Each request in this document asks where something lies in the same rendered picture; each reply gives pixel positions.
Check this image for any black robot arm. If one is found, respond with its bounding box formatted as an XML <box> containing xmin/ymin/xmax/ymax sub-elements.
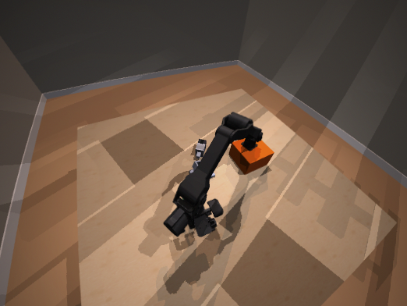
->
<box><xmin>164</xmin><ymin>112</ymin><xmax>263</xmax><ymax>237</ymax></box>

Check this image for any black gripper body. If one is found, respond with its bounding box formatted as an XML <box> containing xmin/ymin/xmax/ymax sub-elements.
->
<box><xmin>188</xmin><ymin>199</ymin><xmax>224</xmax><ymax>227</ymax></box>

